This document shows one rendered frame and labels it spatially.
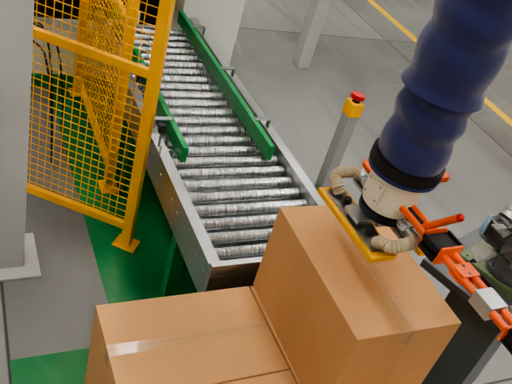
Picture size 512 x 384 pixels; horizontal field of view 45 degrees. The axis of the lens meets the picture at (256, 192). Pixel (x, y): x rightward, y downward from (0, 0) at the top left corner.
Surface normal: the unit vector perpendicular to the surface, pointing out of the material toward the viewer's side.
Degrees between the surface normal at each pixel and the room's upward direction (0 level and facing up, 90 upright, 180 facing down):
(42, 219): 0
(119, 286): 0
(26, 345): 0
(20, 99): 90
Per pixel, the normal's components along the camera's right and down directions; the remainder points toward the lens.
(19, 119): 0.37, 0.63
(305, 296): -0.90, 0.04
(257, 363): 0.25, -0.78
